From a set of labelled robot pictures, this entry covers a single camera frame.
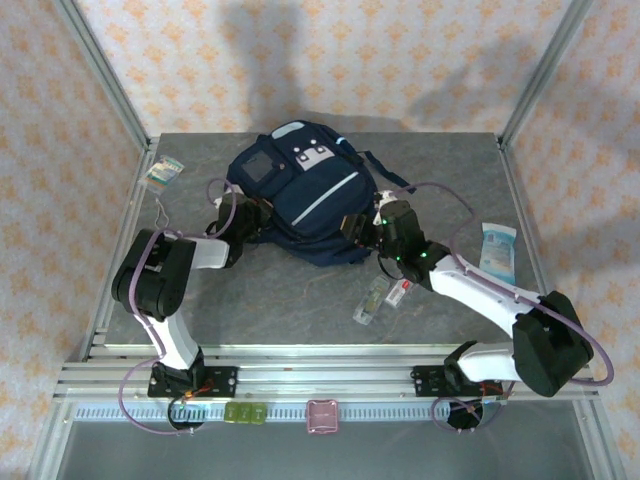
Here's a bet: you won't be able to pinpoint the light blue wet wipes pack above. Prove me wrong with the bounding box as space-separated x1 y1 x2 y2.
477 222 519 287

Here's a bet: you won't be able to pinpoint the navy blue backpack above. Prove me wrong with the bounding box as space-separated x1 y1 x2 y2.
225 119 411 269

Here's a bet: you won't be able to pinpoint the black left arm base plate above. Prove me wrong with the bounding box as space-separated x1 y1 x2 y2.
147 365 239 399

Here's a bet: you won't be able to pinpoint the left aluminium side rail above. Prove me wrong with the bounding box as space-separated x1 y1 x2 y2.
82 138 162 362

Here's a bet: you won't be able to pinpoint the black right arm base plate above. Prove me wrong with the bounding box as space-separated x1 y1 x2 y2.
410 364 502 399

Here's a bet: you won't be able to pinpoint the right aluminium frame post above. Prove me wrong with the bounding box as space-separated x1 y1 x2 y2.
498 0 596 149

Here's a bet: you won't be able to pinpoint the aluminium frame post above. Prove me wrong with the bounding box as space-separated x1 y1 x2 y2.
498 0 596 149
52 0 152 151

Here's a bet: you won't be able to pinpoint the clear case with green contents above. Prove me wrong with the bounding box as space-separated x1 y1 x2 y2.
352 273 391 326

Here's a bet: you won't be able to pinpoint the right aluminium side rail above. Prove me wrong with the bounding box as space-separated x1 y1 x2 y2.
497 137 572 359

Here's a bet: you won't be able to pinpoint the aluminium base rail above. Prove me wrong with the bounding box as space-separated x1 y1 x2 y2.
52 343 600 402

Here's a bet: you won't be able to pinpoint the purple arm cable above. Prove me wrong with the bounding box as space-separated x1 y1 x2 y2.
117 178 241 436
379 182 615 435

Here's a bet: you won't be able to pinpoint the clear case with red label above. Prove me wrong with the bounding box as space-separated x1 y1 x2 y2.
383 277 416 309

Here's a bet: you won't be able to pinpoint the clear packet with green print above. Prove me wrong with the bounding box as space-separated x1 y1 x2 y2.
138 154 184 194

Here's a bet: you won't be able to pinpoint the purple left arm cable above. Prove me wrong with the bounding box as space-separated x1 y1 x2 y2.
117 178 241 436

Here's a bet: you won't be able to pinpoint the metal tongs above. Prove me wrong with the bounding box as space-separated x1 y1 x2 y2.
152 197 171 236

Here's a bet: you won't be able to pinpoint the aluminium side rail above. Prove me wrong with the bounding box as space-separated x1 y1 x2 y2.
497 137 572 359
82 138 162 362

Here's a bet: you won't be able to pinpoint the left aluminium frame post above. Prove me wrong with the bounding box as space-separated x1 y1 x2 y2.
52 0 152 151

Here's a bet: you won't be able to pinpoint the pink square box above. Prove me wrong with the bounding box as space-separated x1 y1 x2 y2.
305 398 341 435

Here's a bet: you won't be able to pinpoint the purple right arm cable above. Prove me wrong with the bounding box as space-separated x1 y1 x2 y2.
379 182 615 435

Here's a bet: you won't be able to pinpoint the grey slotted cable duct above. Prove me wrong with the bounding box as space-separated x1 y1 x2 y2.
74 405 451 422

